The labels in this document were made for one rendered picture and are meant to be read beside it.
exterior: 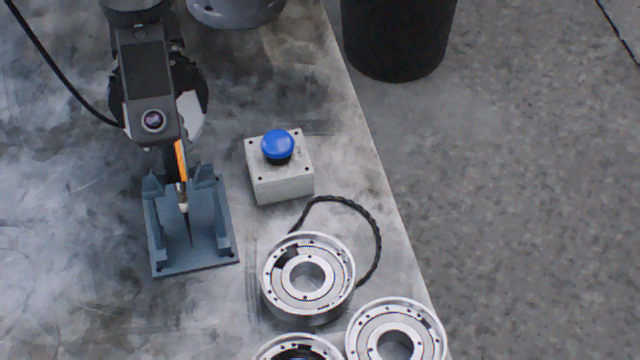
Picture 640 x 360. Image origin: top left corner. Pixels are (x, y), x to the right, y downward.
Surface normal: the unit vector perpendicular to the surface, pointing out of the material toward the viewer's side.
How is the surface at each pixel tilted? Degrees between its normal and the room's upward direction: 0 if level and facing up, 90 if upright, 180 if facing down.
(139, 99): 31
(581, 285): 0
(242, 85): 0
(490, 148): 0
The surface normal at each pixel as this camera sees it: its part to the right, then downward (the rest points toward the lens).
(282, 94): -0.01, -0.59
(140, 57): 0.14, -0.11
